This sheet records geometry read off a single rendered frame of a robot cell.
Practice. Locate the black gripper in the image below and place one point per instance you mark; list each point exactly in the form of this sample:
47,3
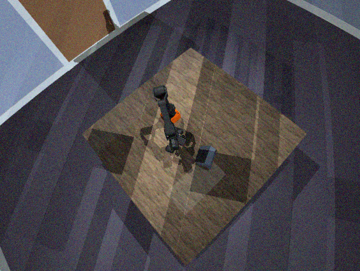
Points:
180,131

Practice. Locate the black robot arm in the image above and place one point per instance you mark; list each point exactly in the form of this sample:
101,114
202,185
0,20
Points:
168,111

